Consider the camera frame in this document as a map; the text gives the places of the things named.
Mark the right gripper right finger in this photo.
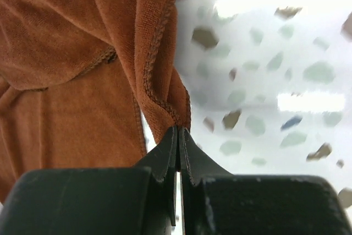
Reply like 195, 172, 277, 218
178, 129, 351, 234

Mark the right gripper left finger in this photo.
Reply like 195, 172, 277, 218
1, 127, 178, 234

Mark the brown towel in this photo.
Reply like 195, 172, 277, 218
1, 0, 191, 201

